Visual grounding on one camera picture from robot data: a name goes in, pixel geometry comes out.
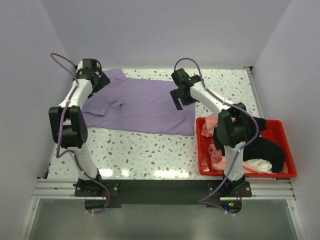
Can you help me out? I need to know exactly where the purple t shirt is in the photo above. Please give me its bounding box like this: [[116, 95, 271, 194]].
[[82, 68, 196, 136]]

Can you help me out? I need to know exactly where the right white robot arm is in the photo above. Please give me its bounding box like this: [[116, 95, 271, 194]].
[[170, 68, 259, 197]]

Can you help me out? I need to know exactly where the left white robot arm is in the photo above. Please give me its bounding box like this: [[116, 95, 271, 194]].
[[48, 53, 111, 196]]

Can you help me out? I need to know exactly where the pink t shirt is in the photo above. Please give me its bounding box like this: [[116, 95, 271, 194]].
[[201, 114, 263, 176]]

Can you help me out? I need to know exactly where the black t shirt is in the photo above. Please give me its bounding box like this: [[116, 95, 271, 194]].
[[212, 116, 286, 174]]

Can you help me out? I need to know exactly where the red plastic bin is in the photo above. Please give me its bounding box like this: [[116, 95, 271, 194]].
[[196, 117, 297, 179]]

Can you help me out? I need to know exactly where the white t shirt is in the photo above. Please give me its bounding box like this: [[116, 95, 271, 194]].
[[245, 159, 273, 174]]

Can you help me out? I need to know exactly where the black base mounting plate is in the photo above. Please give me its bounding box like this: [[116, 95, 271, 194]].
[[73, 179, 252, 210]]

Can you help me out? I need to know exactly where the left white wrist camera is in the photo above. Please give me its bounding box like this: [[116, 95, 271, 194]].
[[76, 60, 83, 71]]

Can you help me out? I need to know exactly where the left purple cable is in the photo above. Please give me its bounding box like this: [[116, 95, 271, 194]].
[[50, 52, 111, 215]]

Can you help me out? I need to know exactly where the purple cable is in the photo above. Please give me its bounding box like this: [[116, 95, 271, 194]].
[[173, 57, 260, 208], [50, 52, 111, 215]]

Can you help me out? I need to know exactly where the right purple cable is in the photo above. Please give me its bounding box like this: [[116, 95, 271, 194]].
[[173, 57, 260, 208]]

